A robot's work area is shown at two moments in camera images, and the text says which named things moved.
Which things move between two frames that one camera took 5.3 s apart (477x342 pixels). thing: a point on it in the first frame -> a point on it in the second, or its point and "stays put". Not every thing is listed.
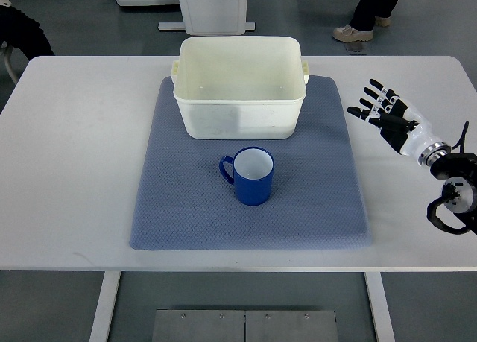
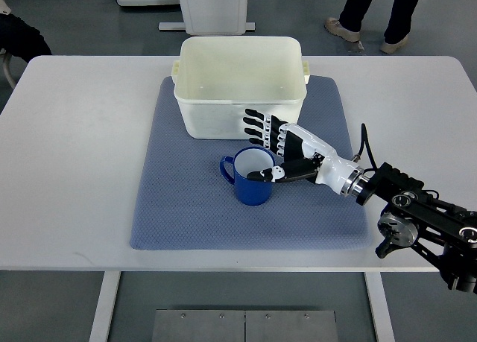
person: [376, 5] -> [405, 3]
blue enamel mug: [253, 174] stays put
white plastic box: [240, 87] stays put
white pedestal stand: [212, 10] stays put
